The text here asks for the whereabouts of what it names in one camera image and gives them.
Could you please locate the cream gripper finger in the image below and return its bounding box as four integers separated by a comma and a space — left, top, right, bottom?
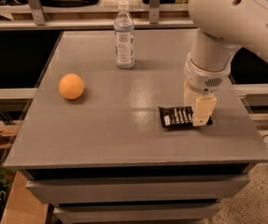
192, 95, 217, 127

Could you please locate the black rxbar chocolate wrapper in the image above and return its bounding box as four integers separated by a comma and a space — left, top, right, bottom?
157, 105, 214, 129

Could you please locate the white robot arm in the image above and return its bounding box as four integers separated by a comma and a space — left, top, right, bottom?
184, 0, 268, 126

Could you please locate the clear plastic water bottle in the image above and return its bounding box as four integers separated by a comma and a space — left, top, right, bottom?
114, 0, 134, 68

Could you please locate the grey drawer cabinet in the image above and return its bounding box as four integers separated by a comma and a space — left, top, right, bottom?
2, 28, 268, 224

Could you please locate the orange fruit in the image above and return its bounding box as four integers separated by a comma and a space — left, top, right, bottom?
59, 74, 85, 100

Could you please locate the upper grey drawer front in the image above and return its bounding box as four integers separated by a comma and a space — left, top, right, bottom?
26, 175, 249, 204

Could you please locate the grey drawer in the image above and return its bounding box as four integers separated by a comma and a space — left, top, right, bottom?
26, 175, 249, 204
54, 203, 220, 223

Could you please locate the lower grey drawer front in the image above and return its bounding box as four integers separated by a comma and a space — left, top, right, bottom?
54, 203, 220, 223

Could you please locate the metal shelf rail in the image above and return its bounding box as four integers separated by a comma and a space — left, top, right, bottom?
0, 19, 195, 31

